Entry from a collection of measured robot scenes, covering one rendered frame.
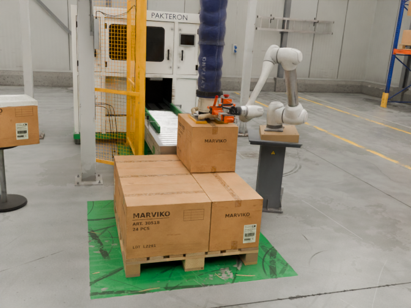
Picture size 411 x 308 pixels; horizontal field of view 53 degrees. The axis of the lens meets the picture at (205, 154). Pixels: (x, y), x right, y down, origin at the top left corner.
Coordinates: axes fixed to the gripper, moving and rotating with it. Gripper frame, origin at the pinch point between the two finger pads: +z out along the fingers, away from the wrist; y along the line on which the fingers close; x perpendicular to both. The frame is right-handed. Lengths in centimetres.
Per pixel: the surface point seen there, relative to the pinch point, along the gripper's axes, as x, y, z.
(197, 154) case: -2.6, 36.7, 14.3
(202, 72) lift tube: 20.8, -29.0, 8.5
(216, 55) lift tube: 17.3, -43.9, -1.8
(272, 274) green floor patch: -79, 108, -27
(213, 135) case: -2.6, 20.4, 2.2
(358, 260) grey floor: -73, 107, -106
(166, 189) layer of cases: -37, 54, 47
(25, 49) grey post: 344, -23, 186
